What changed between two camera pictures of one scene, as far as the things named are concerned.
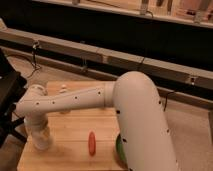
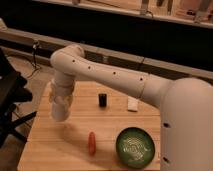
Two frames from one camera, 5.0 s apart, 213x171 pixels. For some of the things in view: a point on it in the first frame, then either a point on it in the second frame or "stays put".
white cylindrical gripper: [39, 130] -> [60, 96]
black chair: [12, 86] stays put
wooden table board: [81, 139] stays put
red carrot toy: [91, 143] stays put
